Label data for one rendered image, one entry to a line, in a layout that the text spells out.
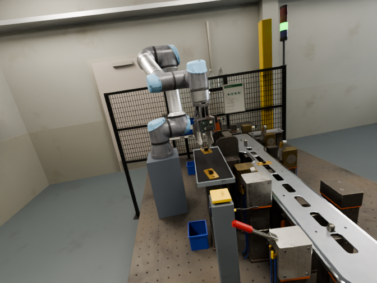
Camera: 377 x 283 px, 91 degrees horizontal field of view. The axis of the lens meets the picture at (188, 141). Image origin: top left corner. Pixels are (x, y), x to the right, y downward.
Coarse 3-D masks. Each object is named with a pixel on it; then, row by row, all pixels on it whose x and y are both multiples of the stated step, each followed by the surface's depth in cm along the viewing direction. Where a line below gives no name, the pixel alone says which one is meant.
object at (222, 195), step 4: (212, 192) 61; (216, 192) 61; (220, 192) 61; (224, 192) 60; (228, 192) 60; (212, 196) 59; (216, 196) 59; (220, 196) 58; (224, 196) 58; (228, 196) 58; (212, 200) 57; (216, 200) 57; (220, 200) 57; (224, 200) 57; (228, 200) 57
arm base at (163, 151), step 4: (168, 140) 117; (152, 144) 115; (156, 144) 113; (160, 144) 113; (164, 144) 114; (168, 144) 116; (152, 148) 116; (156, 148) 114; (160, 148) 113; (164, 148) 114; (168, 148) 116; (172, 148) 119; (152, 152) 116; (156, 152) 114; (160, 152) 113; (164, 152) 114; (168, 152) 117; (172, 152) 118; (152, 156) 116; (156, 156) 114; (160, 156) 113; (164, 156) 114; (168, 156) 115
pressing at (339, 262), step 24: (240, 144) 147; (264, 168) 104; (288, 192) 81; (312, 192) 79; (288, 216) 68; (336, 216) 64; (312, 240) 57; (360, 240) 55; (336, 264) 49; (360, 264) 48
